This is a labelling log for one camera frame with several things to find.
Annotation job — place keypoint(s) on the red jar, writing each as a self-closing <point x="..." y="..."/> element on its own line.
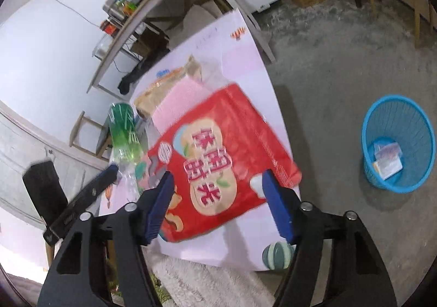
<point x="109" y="27"/>

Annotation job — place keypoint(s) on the green jar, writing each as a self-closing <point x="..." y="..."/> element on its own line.
<point x="125" y="6"/>

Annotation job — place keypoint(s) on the blue mesh basket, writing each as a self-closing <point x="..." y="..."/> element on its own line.
<point x="409" y="115"/>

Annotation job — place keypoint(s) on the white panelled door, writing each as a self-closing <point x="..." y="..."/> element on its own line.
<point x="20" y="143"/>

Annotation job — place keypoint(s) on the red snack bag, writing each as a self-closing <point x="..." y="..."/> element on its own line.
<point x="222" y="122"/>

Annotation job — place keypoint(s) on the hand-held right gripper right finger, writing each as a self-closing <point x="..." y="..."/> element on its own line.
<point x="278" y="208"/>

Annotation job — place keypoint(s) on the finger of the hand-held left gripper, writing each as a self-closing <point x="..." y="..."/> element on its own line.
<point x="106" y="175"/>

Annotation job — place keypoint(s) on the black cloth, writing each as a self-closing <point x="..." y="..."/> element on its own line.
<point x="128" y="83"/>

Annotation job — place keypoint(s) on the clear printed plastic bag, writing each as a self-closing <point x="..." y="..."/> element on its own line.
<point x="164" y="76"/>

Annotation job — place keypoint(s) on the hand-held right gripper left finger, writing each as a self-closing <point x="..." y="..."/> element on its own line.
<point x="160" y="208"/>

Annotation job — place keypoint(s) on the green plastic bottle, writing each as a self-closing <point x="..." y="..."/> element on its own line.
<point x="124" y="129"/>

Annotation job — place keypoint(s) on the white crumpled sheet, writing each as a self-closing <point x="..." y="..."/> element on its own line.
<point x="198" y="16"/>

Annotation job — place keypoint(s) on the clear plastic container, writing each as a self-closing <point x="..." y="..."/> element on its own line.
<point x="101" y="47"/>

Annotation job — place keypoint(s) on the white fluffy rug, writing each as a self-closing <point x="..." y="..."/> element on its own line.
<point x="205" y="283"/>

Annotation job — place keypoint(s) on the white paper packet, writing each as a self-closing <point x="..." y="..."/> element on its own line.
<point x="387" y="166"/>

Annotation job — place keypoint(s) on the long wooden desk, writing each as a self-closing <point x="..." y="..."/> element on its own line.
<point x="263" y="40"/>

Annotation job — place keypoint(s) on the pink bubble wrap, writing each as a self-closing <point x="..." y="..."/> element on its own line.
<point x="181" y="98"/>

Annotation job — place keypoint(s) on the yellow cloth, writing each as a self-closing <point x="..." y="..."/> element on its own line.
<point x="146" y="102"/>

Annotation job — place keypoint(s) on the pink printed tablecloth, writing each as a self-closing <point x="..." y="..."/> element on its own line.
<point x="222" y="54"/>

